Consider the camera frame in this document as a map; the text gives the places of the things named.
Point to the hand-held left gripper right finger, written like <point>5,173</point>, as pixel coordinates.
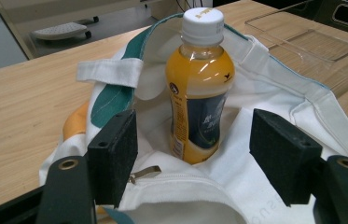
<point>282,152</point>

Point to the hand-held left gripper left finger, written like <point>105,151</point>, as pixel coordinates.
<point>114,155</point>

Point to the white tote bag colour patches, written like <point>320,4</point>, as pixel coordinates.
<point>255,174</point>

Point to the orange juice bottle white cap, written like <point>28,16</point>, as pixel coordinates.
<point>199,93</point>

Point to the clear plastic tray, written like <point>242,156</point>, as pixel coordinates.
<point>314,43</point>

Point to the chair base with casters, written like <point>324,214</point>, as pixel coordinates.
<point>59,31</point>

